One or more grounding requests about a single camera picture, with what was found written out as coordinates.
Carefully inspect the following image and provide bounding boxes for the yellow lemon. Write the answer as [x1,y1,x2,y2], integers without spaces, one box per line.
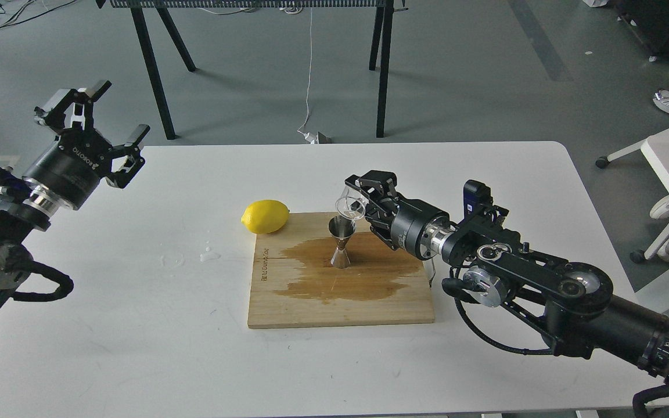
[240,200,290,235]

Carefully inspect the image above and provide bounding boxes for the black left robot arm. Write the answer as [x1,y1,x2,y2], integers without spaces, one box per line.
[0,80,149,308]

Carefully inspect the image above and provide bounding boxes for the clear plastic measuring cup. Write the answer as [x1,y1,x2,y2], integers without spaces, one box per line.
[335,185,369,221]

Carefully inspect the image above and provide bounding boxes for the wooden cutting board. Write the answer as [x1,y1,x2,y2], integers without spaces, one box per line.
[247,212,435,330]

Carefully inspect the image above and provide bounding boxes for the black metal table frame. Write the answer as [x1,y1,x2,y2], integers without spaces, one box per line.
[95,1,425,146]

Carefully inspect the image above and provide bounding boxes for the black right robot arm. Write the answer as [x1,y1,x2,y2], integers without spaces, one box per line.
[338,170,669,417]

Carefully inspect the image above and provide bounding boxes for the white hanging cable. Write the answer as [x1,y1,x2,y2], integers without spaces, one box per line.
[296,8,332,145]

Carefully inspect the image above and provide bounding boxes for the steel double jigger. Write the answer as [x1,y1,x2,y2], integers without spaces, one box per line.
[328,215,355,268]

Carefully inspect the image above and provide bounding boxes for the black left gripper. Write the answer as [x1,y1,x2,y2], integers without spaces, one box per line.
[24,80,150,211]

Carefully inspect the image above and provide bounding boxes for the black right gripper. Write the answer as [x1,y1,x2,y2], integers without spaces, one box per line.
[344,170,451,260]

